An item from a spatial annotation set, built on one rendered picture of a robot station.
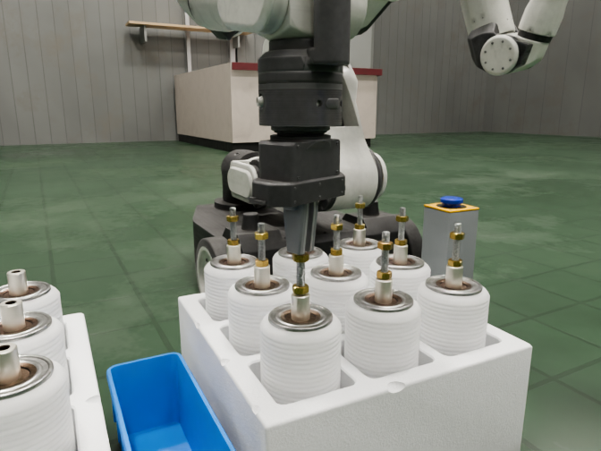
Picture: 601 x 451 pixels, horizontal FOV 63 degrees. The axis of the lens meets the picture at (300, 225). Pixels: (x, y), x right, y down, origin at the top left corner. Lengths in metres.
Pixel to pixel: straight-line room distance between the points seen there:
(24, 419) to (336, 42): 0.43
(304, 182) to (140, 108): 7.62
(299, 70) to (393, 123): 9.74
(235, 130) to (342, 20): 5.26
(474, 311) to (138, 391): 0.50
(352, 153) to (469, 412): 0.60
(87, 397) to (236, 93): 5.25
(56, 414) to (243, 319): 0.25
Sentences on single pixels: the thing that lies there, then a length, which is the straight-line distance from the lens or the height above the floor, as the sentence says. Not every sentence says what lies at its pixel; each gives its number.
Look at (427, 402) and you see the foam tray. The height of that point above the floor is 0.15.
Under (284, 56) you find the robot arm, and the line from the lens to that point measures 0.49.
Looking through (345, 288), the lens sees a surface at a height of 0.24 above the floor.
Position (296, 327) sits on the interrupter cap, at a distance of 0.55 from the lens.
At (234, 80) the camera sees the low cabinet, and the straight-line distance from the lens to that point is 5.73.
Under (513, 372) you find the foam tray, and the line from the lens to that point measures 0.73.
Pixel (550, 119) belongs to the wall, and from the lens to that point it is 10.94.
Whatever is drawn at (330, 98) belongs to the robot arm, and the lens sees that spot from 0.50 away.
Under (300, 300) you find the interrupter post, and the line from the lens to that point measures 0.56.
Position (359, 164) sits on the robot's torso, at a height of 0.37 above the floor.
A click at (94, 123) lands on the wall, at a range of 7.99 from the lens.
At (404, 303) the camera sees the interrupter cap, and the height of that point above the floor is 0.25.
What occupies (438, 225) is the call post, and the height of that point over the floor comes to 0.28.
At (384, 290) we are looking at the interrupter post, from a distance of 0.62.
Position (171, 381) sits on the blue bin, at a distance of 0.82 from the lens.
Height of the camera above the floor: 0.49
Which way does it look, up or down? 13 degrees down
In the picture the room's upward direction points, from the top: straight up
